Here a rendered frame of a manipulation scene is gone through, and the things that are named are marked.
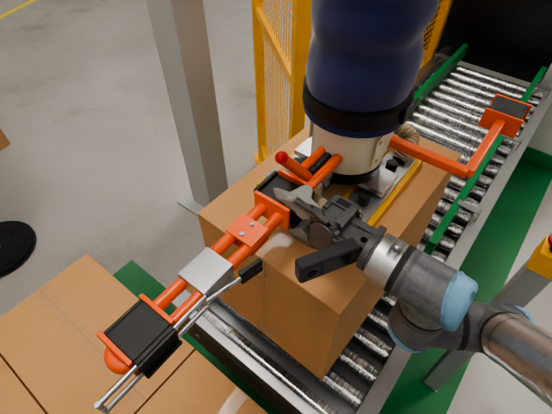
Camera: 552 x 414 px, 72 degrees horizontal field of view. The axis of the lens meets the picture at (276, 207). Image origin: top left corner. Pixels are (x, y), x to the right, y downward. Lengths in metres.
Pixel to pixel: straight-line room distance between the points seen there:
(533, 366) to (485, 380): 1.43
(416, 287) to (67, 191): 2.41
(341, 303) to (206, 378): 0.64
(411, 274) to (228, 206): 0.46
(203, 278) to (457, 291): 0.39
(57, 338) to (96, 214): 1.19
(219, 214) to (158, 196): 1.63
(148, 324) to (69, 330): 0.90
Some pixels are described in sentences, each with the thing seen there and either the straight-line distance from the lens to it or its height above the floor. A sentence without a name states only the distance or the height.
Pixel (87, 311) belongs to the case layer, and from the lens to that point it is 1.50.
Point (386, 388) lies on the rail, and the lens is 1.26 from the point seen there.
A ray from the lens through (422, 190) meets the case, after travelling 1.01.
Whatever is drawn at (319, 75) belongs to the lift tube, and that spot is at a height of 1.40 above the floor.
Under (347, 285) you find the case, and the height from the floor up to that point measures 1.08.
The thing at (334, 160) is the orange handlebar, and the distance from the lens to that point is 0.83.
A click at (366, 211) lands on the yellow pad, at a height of 1.11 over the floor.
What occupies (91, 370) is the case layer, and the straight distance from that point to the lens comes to 1.41.
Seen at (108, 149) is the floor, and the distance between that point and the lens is 2.98.
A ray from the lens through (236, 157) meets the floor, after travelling 2.69.
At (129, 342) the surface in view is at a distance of 0.61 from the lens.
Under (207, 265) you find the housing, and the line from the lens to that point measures 0.65.
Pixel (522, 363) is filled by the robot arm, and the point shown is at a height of 1.23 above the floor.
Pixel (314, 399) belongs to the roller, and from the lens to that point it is 1.26.
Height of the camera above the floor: 1.77
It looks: 49 degrees down
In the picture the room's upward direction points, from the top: straight up
